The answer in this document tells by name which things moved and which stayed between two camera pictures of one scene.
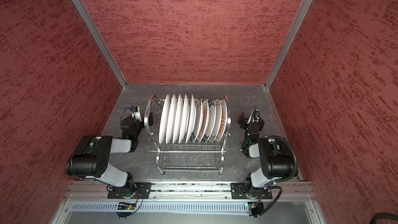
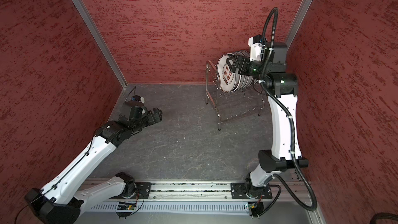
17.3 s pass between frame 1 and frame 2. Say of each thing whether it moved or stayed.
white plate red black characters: moved
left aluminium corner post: stayed
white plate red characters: moved
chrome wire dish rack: moved
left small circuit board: stayed
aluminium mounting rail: stayed
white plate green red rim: moved
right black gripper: moved
